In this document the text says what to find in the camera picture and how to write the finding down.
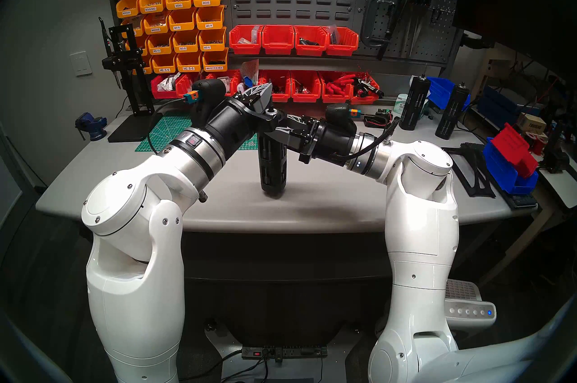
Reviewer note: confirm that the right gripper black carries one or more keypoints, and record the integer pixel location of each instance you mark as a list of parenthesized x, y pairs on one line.
[(333, 145)]

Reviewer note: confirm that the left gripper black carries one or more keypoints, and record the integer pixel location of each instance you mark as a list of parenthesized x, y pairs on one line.
[(232, 127)]

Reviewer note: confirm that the black electric screwdriver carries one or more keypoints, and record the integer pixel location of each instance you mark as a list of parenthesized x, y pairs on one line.
[(452, 113), (272, 174), (414, 102)]

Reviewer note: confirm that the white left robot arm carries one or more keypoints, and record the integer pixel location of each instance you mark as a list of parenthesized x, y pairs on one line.
[(135, 296)]

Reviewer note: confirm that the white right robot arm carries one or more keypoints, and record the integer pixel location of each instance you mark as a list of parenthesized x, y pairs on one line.
[(419, 228)]

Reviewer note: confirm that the red storage bin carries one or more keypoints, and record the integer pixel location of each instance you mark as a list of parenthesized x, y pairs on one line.
[(153, 91), (311, 50), (366, 100), (281, 95), (245, 49), (233, 89), (180, 84), (278, 49), (306, 99), (232, 80), (337, 99), (342, 50)]

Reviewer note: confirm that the white bottle blue cap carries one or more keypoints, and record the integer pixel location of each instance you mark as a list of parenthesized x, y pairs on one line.
[(247, 83)]

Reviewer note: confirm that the silver foil packet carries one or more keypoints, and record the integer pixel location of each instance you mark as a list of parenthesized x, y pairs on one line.
[(250, 70)]

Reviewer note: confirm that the orange bin labelled M4-0.7X6 HEX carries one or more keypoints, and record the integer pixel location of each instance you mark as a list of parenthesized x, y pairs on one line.
[(215, 66)]

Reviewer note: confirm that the clear plastic parts bag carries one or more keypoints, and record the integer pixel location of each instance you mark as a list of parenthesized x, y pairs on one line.
[(256, 34), (334, 33)]

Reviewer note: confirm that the orange bin labelled M3-6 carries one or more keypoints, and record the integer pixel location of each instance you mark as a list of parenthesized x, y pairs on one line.
[(212, 46)]

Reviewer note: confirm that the orange bin labelled M2.5-5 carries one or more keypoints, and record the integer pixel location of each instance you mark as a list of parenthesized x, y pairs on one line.
[(189, 67)]

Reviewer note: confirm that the black and red tool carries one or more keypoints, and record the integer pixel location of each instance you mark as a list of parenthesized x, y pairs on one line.
[(369, 86)]

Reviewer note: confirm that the white crumpled plastic bag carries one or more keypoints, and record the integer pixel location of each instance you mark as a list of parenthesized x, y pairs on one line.
[(169, 82)]

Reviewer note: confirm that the orange bin labelled M3-8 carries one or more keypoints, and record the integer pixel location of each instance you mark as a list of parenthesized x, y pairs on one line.
[(185, 48)]

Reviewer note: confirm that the orange bin labelled M3-4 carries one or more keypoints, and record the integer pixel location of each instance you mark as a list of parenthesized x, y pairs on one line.
[(209, 24)]

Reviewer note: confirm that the green white tissue box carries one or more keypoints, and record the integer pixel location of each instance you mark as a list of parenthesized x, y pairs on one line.
[(397, 106)]

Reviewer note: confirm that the orange bin labelled M2.5-6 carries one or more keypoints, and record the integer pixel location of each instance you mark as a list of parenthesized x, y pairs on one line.
[(164, 69)]

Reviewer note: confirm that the green cutting mat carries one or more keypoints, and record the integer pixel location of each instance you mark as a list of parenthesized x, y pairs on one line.
[(157, 138)]

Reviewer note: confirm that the orange bin labelled M4-6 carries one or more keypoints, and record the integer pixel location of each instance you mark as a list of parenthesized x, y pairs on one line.
[(182, 25)]

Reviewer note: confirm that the orange bin labelled M3-12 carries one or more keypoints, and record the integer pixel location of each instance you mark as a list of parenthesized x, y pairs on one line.
[(160, 50)]

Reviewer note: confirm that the orange screw bin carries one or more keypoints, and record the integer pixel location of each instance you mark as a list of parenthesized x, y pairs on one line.
[(140, 31), (144, 48), (148, 68)]

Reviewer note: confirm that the grey C-clamp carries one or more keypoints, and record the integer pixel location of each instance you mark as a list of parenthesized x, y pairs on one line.
[(366, 23)]

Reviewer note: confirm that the black metal stand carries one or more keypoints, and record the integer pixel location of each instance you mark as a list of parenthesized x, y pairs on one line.
[(135, 129)]

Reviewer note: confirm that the orange bin labelled M4X4X6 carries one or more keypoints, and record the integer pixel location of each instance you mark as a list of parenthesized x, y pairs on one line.
[(156, 29)]

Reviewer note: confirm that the open blue plastic bin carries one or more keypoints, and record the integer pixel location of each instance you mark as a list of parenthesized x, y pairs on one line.
[(441, 91)]

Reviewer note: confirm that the orange bin labelled M3X8 BAD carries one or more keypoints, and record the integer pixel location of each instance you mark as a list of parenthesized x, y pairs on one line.
[(152, 7)]

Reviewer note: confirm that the orange bin labelled M3X5X4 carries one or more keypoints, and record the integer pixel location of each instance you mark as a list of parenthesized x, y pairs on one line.
[(128, 12)]

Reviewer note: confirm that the small blue vise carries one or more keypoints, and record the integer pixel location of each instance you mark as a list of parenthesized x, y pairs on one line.
[(91, 126)]

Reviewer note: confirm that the dark blue crate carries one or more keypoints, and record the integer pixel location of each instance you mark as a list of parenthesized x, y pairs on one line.
[(496, 106)]

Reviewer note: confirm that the blue stacking bin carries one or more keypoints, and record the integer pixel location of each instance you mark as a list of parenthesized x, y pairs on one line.
[(505, 172)]

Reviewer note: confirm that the red stacking bin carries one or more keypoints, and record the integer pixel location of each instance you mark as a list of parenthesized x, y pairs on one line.
[(514, 147)]

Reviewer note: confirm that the black power strip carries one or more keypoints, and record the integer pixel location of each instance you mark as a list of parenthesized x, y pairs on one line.
[(288, 351)]

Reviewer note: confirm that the black keyboard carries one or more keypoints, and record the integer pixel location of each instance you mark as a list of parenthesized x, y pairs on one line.
[(523, 202)]

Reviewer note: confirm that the small cardboard box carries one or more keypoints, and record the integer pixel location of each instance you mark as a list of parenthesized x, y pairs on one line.
[(534, 122)]

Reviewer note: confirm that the black bench device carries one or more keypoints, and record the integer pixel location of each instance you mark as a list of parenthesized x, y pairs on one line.
[(556, 160)]

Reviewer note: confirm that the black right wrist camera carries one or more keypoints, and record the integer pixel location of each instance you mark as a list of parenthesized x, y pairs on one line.
[(338, 115)]

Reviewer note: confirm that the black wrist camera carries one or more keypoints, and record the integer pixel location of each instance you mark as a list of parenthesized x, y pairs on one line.
[(338, 115), (209, 91)]

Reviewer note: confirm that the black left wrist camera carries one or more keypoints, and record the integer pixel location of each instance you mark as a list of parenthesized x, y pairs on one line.
[(209, 91)]

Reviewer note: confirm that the white wall switch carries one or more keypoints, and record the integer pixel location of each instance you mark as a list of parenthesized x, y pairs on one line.
[(81, 64)]

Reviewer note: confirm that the flat black metal frame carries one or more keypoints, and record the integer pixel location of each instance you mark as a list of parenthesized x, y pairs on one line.
[(482, 195)]

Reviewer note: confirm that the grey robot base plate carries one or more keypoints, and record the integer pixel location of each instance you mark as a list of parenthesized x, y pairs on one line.
[(227, 353)]

